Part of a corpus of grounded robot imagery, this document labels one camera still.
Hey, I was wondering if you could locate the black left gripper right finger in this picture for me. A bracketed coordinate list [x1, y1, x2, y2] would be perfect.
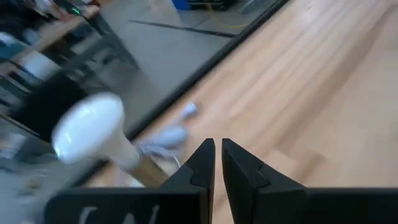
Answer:
[221, 138, 309, 224]

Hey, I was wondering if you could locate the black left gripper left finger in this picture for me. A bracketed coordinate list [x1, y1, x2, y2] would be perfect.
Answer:
[160, 138, 216, 224]

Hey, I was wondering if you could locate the white funnel-shaped lamp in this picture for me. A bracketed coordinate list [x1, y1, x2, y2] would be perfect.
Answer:
[51, 92, 170, 188]

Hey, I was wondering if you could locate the white lamp cable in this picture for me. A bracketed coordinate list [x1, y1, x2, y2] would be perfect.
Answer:
[114, 101, 198, 187]

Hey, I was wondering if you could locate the black metal table frame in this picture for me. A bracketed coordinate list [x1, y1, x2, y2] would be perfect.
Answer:
[73, 0, 292, 187]

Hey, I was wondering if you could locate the yellow extension cord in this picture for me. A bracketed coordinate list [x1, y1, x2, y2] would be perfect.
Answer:
[206, 2, 249, 31]

